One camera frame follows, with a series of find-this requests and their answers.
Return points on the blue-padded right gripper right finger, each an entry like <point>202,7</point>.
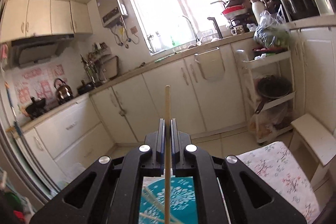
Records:
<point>179,140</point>

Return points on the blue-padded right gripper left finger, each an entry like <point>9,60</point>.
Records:
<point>155,163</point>

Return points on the wooden chopstick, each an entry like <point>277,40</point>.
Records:
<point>167,152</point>

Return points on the kitchen faucet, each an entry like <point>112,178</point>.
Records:
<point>197,40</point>

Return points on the floral white tablecloth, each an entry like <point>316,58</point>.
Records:
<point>276,165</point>

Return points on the white hanging trash bin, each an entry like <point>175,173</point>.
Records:
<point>210,64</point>

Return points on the copper kettle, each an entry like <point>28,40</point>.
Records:
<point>63,91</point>

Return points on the black pan in cart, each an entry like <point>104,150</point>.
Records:
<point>271,88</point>

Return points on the white rolling shelf cart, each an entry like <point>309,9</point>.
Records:
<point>275,118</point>

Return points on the black wok on stove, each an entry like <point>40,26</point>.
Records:
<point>36,108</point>

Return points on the green vegetables plastic bag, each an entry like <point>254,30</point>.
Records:
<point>270,32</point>

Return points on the range hood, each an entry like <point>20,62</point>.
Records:
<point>37,49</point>

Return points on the white thermos bottle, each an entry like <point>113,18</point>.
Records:
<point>258,6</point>

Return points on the wall spice rack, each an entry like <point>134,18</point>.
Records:
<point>101,65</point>

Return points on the wall water heater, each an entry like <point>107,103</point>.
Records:
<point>112,12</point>

